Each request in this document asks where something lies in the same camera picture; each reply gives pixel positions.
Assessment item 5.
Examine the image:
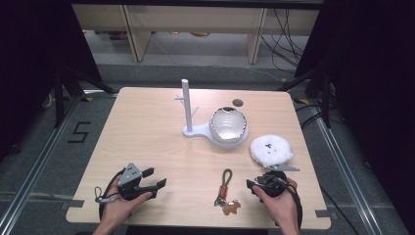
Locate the black metal stand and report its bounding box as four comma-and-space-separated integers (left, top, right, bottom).
277, 63, 335, 129
53, 63, 115, 129

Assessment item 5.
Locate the person's right hand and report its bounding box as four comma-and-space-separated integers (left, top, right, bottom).
253, 177, 300, 228

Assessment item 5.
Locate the black cable beside table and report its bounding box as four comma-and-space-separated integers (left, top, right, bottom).
293, 97, 325, 130

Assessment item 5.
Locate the right hand-held gripper black cable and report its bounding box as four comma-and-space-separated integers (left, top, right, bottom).
286, 181, 304, 230

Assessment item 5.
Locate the bundle of black floor cables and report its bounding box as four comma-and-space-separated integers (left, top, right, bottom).
260, 8, 309, 71

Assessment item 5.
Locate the person's left hand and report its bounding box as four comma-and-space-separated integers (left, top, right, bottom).
100, 184, 154, 228

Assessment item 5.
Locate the green cord keychain brown charm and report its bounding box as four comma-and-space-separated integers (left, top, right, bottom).
213, 167, 242, 216

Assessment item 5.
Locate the aluminium floor rail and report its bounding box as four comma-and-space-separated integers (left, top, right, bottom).
0, 94, 82, 235
312, 112, 387, 235

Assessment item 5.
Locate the beige wooden cabinet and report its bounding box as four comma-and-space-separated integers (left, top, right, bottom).
71, 4, 320, 65

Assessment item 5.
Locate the black curtain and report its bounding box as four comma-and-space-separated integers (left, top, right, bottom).
294, 0, 415, 229
0, 0, 103, 162

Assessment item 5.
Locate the white fluffy plush hat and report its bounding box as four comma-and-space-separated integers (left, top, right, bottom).
250, 134, 294, 168

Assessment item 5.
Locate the white floor cable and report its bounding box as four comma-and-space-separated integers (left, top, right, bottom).
243, 64, 284, 82

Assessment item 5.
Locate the white peg stand with tray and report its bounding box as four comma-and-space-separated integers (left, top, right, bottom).
174, 78, 249, 150

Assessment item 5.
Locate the hand-held gripper black cable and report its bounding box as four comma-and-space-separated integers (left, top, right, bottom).
286, 181, 304, 230
94, 167, 127, 220

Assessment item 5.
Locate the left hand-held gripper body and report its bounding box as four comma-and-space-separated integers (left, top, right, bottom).
116, 162, 158, 201

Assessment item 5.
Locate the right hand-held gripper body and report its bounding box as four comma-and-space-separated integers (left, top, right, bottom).
255, 164, 300, 199

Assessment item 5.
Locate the left hand-held gripper black cable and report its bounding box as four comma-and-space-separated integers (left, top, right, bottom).
94, 167, 127, 220

